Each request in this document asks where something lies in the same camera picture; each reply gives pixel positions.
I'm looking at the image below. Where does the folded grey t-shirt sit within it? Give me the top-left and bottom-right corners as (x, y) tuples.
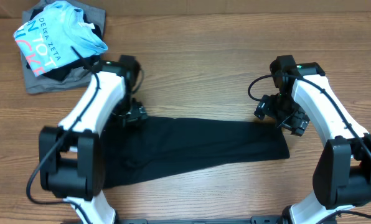
(21, 0), (106, 95)

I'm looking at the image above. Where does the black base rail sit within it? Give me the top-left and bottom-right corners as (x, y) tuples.
(115, 215), (290, 224)

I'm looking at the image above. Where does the light blue printed t-shirt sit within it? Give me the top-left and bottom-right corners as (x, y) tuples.
(13, 1), (108, 77)

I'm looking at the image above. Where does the folded black garment in stack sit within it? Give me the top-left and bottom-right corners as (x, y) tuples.
(43, 24), (102, 81)

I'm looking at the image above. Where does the black t-shirt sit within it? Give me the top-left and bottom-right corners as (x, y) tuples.
(101, 117), (290, 189)

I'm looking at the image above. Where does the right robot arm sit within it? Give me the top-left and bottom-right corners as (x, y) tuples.
(251, 55), (371, 224)

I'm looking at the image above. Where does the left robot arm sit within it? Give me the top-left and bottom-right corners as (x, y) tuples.
(37, 55), (148, 223)

